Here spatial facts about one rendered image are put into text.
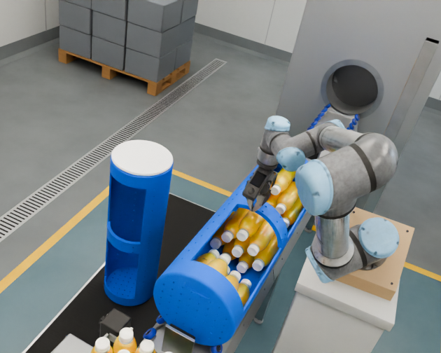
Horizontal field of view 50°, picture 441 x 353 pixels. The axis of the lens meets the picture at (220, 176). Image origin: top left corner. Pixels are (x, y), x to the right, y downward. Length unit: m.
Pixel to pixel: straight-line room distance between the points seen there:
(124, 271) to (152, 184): 0.85
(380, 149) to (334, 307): 0.70
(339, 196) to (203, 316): 0.64
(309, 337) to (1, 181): 2.63
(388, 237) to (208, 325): 0.59
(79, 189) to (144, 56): 1.80
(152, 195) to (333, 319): 0.96
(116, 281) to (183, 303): 1.32
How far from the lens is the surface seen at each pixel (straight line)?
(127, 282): 2.78
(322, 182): 1.02
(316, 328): 1.73
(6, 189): 3.68
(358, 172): 1.04
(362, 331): 1.69
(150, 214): 2.23
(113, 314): 1.58
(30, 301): 2.93
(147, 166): 2.12
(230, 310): 1.42
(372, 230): 1.42
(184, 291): 1.45
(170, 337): 1.53
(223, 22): 6.71
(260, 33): 6.55
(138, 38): 4.90
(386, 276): 1.65
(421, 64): 2.39
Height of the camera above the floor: 2.26
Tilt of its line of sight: 35 degrees down
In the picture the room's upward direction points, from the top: 12 degrees clockwise
